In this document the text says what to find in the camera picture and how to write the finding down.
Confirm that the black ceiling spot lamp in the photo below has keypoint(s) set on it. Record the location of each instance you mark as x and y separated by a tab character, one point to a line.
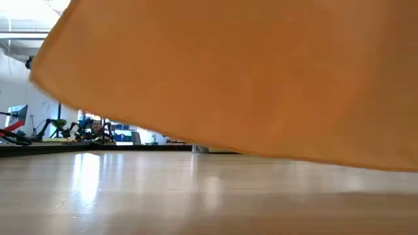
29	62

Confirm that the person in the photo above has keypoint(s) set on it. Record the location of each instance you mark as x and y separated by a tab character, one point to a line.
97	128

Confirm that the background black robot arms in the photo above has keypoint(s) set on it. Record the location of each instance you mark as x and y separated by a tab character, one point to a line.
55	125

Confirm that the black background stand frame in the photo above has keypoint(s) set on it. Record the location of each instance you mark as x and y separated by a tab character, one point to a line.
59	111

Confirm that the orange microfiber towel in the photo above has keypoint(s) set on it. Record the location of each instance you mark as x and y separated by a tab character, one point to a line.
245	75

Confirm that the small background monitor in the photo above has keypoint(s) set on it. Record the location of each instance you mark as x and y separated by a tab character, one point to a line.
19	112

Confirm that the black aluminium frame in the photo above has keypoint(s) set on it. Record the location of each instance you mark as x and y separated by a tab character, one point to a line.
65	148

